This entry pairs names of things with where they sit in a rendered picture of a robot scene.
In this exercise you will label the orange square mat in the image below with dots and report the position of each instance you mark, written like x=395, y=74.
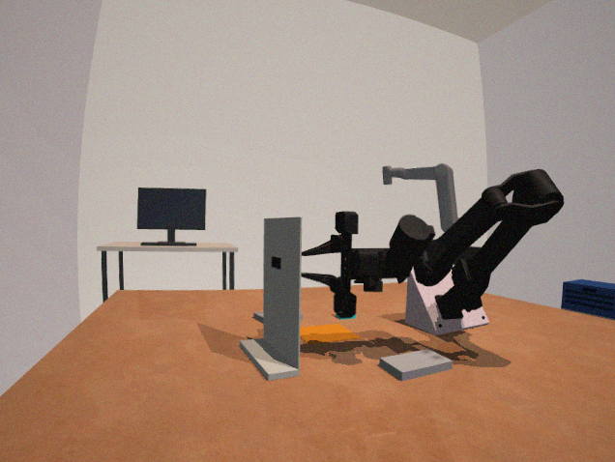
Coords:
x=325, y=333

